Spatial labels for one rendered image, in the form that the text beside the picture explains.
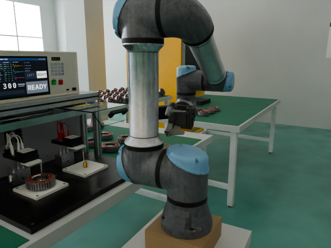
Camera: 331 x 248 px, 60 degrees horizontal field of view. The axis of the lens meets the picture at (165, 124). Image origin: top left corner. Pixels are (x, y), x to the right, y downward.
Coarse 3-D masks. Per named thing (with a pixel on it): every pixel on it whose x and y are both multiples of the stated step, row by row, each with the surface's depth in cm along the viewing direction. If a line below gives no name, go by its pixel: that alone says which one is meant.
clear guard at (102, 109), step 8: (80, 104) 142; (96, 104) 142; (104, 104) 142; (112, 104) 142; (120, 104) 142; (88, 112) 124; (96, 112) 124; (104, 112) 128; (128, 112) 139; (104, 120) 125; (112, 120) 128; (120, 120) 132
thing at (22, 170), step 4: (16, 168) 124; (20, 168) 124; (24, 168) 124; (28, 168) 124; (8, 172) 121; (12, 172) 120; (16, 172) 120; (20, 172) 121; (24, 172) 123; (28, 172) 125; (8, 176) 121; (16, 176) 120; (20, 176) 122; (24, 176) 123; (28, 176) 125; (8, 180) 122; (16, 180) 120; (20, 180) 122; (24, 180) 123; (16, 184) 120
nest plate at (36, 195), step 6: (18, 186) 116; (24, 186) 116; (54, 186) 116; (60, 186) 116; (18, 192) 113; (24, 192) 111; (30, 192) 111; (36, 192) 111; (42, 192) 111; (48, 192) 111; (36, 198) 107
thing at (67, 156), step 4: (68, 152) 145; (56, 156) 141; (60, 156) 140; (64, 156) 141; (68, 156) 143; (72, 156) 145; (56, 160) 142; (60, 160) 140; (64, 160) 141; (68, 160) 143; (72, 160) 146; (56, 164) 142; (60, 164) 141; (64, 164) 141
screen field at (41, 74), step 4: (28, 72) 120; (32, 72) 122; (36, 72) 124; (40, 72) 125; (44, 72) 127; (28, 76) 120; (32, 76) 122; (36, 76) 124; (40, 76) 125; (44, 76) 127
